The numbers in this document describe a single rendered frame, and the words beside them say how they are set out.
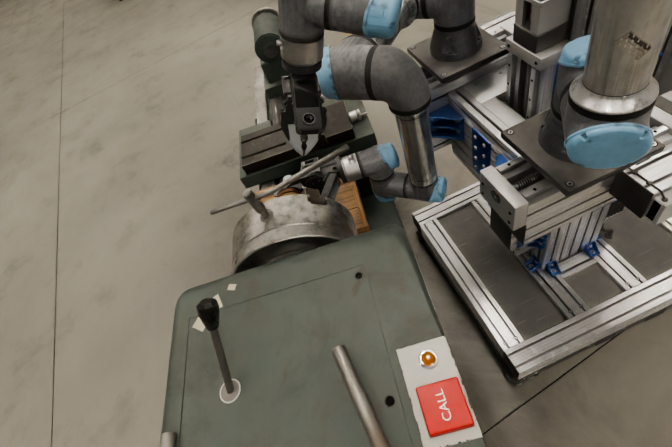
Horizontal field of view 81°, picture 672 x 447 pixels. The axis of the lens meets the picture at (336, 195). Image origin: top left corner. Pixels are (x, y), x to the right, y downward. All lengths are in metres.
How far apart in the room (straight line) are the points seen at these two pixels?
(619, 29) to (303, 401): 0.67
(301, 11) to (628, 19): 0.44
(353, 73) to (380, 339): 0.52
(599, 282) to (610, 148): 1.21
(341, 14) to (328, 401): 0.57
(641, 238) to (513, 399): 0.85
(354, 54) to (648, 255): 1.53
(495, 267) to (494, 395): 0.52
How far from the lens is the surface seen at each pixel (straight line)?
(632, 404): 1.99
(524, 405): 1.91
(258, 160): 1.46
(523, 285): 1.85
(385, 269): 0.70
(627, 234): 2.06
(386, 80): 0.84
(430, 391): 0.61
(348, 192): 1.32
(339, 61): 0.88
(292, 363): 0.68
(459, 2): 1.20
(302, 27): 0.67
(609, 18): 0.66
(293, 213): 0.87
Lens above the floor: 1.86
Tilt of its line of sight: 47 degrees down
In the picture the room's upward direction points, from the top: 24 degrees counter-clockwise
